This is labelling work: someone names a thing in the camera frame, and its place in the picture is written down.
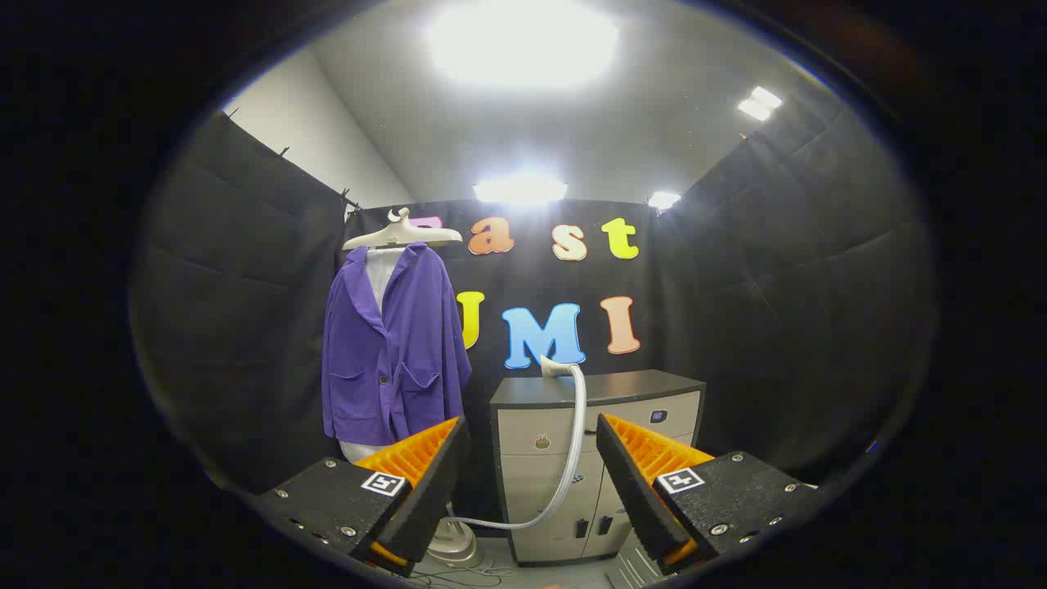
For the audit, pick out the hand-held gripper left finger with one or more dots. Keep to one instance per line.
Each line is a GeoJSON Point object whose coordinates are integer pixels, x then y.
{"type": "Point", "coordinates": [433, 491]}

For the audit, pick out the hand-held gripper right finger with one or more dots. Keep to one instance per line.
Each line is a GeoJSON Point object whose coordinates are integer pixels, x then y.
{"type": "Point", "coordinates": [630, 491]}

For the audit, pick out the beige garment steamer base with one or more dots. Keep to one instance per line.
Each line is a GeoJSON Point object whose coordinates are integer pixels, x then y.
{"type": "Point", "coordinates": [454, 544]}

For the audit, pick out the white clothes hanger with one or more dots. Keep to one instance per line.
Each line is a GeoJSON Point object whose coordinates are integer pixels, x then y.
{"type": "Point", "coordinates": [409, 236]}

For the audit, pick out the grey cabinet with dark top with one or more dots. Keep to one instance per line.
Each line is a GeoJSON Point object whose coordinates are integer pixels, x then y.
{"type": "Point", "coordinates": [630, 417]}

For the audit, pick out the white ironing form board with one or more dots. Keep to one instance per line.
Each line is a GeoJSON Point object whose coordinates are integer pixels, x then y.
{"type": "Point", "coordinates": [379, 274]}

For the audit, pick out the ceiling light panel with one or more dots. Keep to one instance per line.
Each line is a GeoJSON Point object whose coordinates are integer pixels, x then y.
{"type": "Point", "coordinates": [760, 104]}
{"type": "Point", "coordinates": [663, 200]}
{"type": "Point", "coordinates": [519, 190]}
{"type": "Point", "coordinates": [523, 41]}

